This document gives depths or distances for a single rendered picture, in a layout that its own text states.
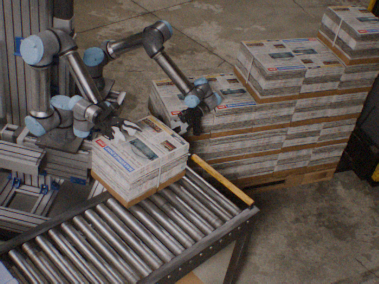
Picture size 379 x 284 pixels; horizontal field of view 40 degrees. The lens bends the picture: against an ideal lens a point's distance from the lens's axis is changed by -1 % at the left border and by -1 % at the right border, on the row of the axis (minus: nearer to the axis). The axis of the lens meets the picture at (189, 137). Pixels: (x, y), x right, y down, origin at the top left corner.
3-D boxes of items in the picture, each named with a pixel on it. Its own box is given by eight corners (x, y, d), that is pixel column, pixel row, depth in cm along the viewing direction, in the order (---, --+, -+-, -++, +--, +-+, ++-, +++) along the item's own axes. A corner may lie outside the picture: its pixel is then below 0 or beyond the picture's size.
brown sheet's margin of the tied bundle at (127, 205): (115, 163, 271) (116, 156, 268) (152, 194, 256) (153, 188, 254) (90, 175, 261) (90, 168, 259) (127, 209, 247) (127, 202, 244)
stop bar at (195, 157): (195, 155, 285) (195, 152, 283) (254, 203, 263) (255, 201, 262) (190, 158, 283) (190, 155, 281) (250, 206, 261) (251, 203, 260)
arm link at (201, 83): (199, 83, 291) (208, 100, 295) (207, 74, 299) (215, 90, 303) (188, 86, 295) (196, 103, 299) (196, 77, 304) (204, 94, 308)
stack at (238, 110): (138, 174, 382) (150, 78, 330) (276, 152, 425) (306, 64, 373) (155, 213, 356) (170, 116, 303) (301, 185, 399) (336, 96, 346)
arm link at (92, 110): (98, 102, 234) (84, 107, 228) (105, 107, 232) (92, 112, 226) (95, 116, 238) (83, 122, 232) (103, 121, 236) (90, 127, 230)
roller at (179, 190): (163, 171, 276) (160, 167, 272) (228, 226, 253) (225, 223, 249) (157, 178, 276) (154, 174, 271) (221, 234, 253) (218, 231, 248)
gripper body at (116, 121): (122, 135, 233) (102, 123, 237) (125, 119, 228) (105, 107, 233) (111, 142, 227) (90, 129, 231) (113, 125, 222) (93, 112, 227)
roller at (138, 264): (90, 212, 250) (90, 205, 246) (155, 278, 226) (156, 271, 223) (82, 217, 247) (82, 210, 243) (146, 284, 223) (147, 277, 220)
